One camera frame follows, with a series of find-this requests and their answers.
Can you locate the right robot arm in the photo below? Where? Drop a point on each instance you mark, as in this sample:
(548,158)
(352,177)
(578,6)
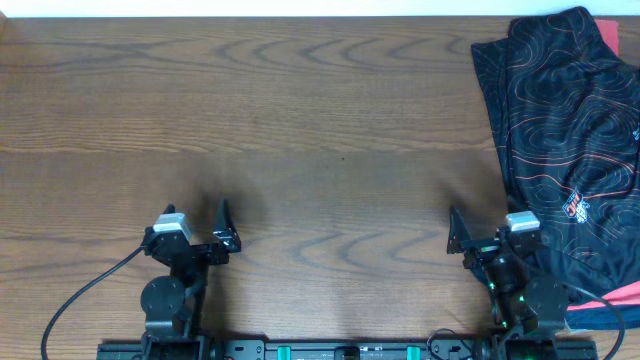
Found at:
(528,306)

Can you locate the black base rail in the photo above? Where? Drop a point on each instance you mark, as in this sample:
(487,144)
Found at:
(439,347)

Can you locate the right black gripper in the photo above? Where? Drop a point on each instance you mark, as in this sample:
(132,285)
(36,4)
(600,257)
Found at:
(482,250)

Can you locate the black orange-patterned jersey shirt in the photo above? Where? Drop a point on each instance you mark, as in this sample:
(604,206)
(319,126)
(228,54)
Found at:
(564,115)

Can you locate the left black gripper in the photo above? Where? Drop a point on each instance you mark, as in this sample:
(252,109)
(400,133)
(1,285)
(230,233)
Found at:
(227,237)

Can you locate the red printed t-shirt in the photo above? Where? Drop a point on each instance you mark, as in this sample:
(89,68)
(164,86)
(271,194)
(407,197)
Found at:
(607,32)

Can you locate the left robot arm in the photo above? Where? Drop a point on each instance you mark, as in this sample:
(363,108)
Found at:
(173,304)

